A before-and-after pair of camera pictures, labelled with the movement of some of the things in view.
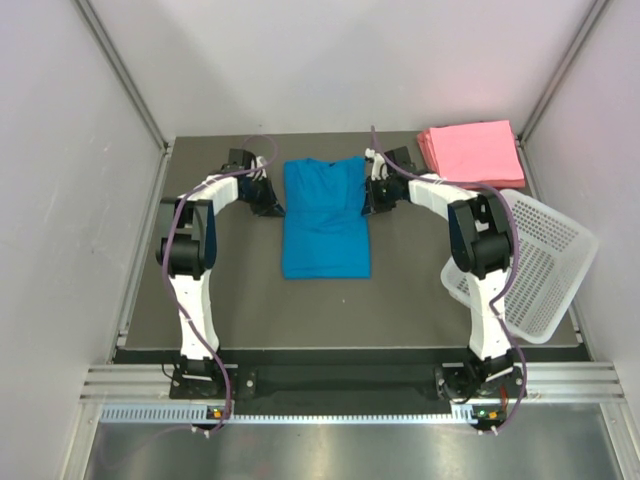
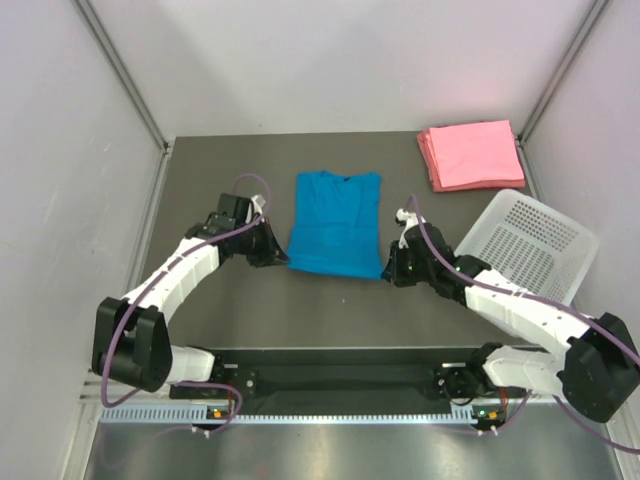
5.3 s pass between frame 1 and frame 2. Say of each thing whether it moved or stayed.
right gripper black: moved
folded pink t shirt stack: stayed
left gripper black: moved
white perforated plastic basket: stayed
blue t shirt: moved
